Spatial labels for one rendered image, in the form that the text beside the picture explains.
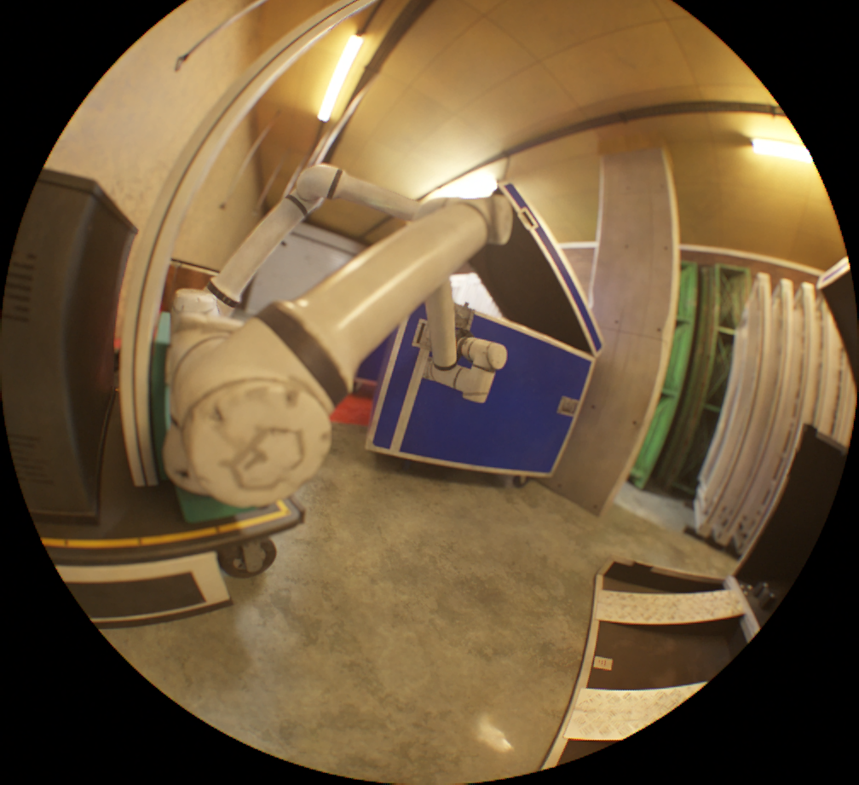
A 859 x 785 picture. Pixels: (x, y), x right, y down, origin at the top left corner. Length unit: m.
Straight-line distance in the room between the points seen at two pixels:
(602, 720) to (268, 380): 1.05
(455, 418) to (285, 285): 7.49
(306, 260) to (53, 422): 8.15
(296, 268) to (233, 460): 8.15
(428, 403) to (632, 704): 1.48
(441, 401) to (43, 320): 1.32
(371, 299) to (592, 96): 2.73
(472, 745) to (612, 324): 2.13
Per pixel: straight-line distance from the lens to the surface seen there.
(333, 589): 0.88
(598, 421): 1.87
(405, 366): 1.17
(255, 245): 1.01
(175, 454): 0.50
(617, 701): 1.03
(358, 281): 0.32
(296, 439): 0.26
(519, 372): 1.35
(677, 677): 1.28
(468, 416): 1.29
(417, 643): 0.85
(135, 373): 0.56
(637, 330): 1.90
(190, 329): 0.41
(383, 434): 1.26
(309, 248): 8.43
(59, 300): 0.46
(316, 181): 0.94
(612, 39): 2.60
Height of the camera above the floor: 0.76
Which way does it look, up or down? 4 degrees down
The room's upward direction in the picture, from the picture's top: 17 degrees clockwise
